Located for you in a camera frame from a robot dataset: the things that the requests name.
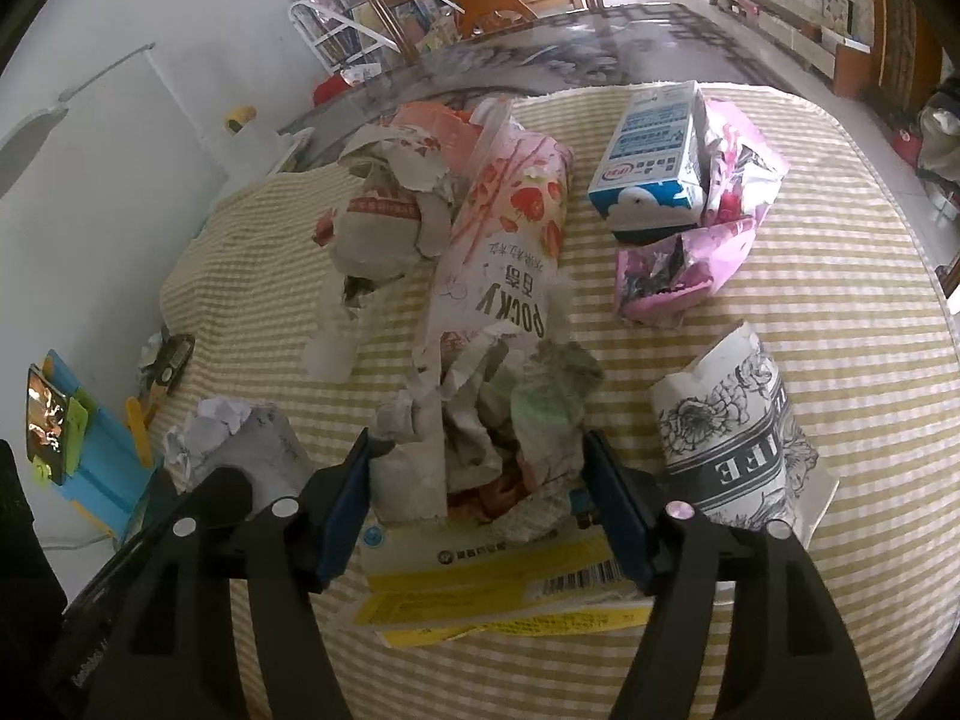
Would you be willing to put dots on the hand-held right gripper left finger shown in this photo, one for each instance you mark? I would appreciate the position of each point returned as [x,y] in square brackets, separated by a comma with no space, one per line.
[341,517]

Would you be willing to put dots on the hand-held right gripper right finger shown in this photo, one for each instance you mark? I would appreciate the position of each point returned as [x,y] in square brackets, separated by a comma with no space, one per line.
[616,517]

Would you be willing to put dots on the yellow box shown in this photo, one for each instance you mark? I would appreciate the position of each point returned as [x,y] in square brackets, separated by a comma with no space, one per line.
[465,577]

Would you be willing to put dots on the black white floral paper cup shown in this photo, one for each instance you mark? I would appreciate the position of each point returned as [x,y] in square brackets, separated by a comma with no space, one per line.
[735,420]

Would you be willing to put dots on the printed paper wad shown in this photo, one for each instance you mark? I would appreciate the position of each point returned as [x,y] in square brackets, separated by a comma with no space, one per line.
[487,420]

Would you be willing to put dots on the orange white wrapper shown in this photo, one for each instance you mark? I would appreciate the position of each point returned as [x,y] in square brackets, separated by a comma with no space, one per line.
[375,225]

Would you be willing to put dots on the strawberry print snack bag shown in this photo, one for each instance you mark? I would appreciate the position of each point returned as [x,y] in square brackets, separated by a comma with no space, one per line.
[502,240]

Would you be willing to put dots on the blue white milk carton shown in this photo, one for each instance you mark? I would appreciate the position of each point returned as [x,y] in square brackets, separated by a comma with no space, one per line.
[645,157]

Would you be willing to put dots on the crumpled white paper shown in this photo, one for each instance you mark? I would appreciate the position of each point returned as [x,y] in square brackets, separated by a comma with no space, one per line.
[225,427]

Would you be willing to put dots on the clear plastic scrap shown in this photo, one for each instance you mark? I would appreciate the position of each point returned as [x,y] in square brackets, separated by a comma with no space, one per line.
[330,349]

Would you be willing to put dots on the small black gadget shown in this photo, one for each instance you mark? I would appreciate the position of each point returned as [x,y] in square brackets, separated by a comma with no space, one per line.
[171,360]

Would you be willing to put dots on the smartphone with lit screen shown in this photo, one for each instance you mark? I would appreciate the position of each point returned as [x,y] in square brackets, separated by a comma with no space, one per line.
[45,420]

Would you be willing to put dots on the dark cloth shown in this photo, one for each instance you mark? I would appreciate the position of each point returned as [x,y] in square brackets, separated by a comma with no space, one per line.
[26,532]

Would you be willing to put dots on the pink foil wrapper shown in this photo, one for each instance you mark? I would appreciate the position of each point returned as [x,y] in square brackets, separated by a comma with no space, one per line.
[742,172]

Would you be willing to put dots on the white paper box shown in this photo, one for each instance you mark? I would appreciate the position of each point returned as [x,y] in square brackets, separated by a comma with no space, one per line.
[289,150]

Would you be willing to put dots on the red container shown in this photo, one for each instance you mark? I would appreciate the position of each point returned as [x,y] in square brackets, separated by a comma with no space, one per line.
[330,90]

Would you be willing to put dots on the white desk lamp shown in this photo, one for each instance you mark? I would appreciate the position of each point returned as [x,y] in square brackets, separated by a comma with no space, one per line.
[30,142]

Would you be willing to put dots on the white low cabinet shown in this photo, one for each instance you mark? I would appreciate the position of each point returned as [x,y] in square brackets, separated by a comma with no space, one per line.
[787,22]

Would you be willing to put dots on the small framed picture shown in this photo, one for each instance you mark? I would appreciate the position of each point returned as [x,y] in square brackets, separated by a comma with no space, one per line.
[838,9]

